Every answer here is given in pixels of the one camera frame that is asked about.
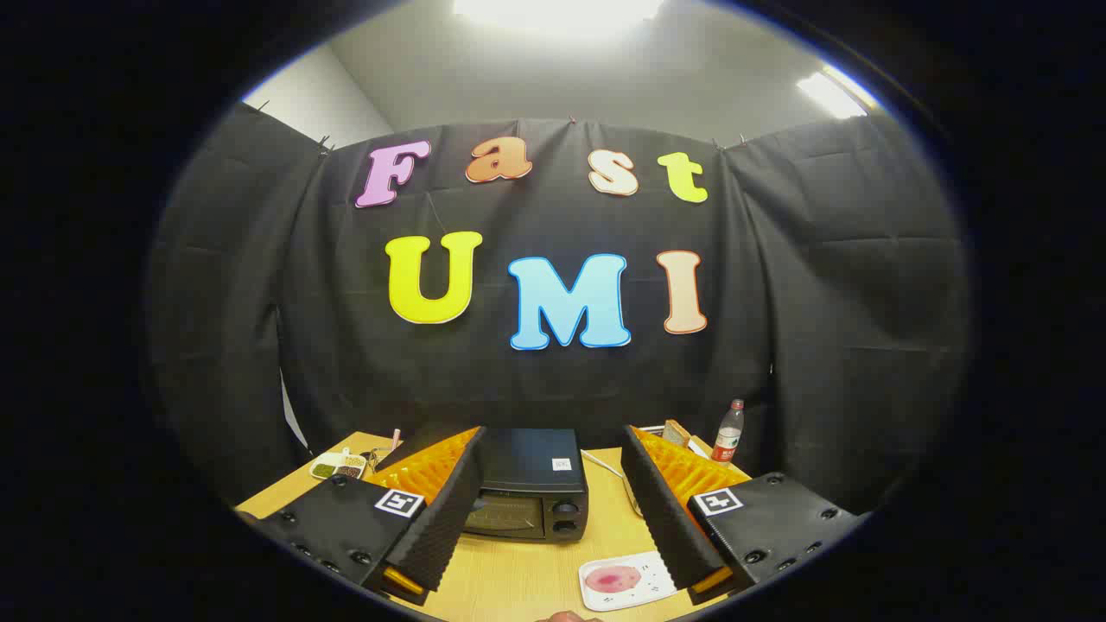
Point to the white pop-up toaster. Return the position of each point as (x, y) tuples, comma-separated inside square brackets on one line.
[(698, 447)]

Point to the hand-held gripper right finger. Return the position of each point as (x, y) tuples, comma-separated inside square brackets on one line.
[(661, 510)]

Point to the white square plate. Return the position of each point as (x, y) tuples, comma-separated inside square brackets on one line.
[(652, 583)]

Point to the small ceiling light panel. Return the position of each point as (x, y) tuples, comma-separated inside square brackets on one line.
[(829, 93)]

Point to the clear water bottle red label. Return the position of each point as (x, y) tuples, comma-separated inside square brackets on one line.
[(727, 436)]

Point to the black backdrop cloth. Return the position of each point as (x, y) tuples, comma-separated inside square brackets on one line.
[(536, 380)]

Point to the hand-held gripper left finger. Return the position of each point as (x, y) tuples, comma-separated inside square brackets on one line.
[(454, 505)]

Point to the black toaster oven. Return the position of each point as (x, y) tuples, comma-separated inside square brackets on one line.
[(527, 458)]

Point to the pink ham slice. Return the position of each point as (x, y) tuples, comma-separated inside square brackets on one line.
[(612, 579)]

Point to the large ceiling light panel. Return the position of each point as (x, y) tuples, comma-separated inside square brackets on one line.
[(557, 10)]

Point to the brown bread slice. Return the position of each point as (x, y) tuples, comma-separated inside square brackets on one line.
[(676, 432)]

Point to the white divided dish of beans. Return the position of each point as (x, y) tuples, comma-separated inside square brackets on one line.
[(337, 466)]

